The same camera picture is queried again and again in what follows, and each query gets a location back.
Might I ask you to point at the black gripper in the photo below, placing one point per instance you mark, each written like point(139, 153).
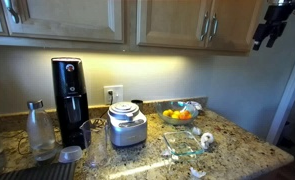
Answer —
point(276, 14)

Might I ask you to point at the large white garlic clove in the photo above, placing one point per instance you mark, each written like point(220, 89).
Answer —
point(208, 137)

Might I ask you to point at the small white garlic clove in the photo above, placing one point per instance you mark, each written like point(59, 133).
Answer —
point(196, 130)

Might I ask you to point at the round glass bowl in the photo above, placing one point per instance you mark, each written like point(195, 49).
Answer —
point(163, 119)

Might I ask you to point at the white garlic peel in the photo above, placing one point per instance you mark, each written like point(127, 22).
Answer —
point(197, 173)

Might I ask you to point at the blue white snack bag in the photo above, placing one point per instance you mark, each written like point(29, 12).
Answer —
point(195, 104)

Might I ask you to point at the orange fruit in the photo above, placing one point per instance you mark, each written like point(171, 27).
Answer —
point(185, 115)

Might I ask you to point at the yellow fruit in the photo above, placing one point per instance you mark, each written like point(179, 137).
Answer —
point(167, 112)
point(175, 115)

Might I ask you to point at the square glass dish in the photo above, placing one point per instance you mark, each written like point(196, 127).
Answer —
point(183, 144)

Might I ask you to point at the small black cup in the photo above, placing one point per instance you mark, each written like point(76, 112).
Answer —
point(137, 104)

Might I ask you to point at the silver food processor base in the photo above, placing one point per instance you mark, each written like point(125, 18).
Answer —
point(127, 128)

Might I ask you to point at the wide wooden cabinet door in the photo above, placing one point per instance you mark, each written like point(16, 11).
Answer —
point(70, 16)

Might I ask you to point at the clear plastic measuring cup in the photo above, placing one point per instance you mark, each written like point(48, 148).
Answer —
point(93, 143)

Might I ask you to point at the black soda maker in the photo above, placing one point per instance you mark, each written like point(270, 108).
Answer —
point(70, 100)

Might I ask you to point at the clear bottle with silver cap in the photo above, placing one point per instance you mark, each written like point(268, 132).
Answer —
point(40, 133)

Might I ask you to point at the black ribbed drying mat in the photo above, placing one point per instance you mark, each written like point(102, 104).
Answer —
point(37, 172)

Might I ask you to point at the white door frame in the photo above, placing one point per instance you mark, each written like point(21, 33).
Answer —
point(287, 93)

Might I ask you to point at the white wall outlet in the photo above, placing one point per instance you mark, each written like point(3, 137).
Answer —
point(117, 94)

